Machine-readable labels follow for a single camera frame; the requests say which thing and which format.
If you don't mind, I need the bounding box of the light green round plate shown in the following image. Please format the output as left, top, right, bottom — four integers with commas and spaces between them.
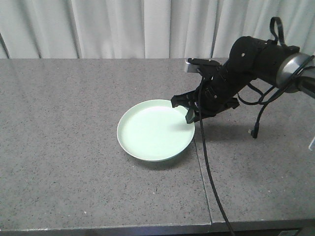
117, 99, 195, 162

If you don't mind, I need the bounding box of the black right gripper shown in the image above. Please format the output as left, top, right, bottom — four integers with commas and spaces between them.
171, 60, 240, 124

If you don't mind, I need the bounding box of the black camera cable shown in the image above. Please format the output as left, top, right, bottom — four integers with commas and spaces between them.
196, 73, 236, 236

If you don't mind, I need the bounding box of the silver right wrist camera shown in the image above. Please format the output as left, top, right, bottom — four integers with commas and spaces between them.
185, 58, 220, 73

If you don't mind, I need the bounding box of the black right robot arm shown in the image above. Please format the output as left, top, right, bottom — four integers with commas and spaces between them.
171, 36, 315, 123

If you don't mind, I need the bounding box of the white pleated curtain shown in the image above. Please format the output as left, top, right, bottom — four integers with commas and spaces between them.
0, 0, 315, 59

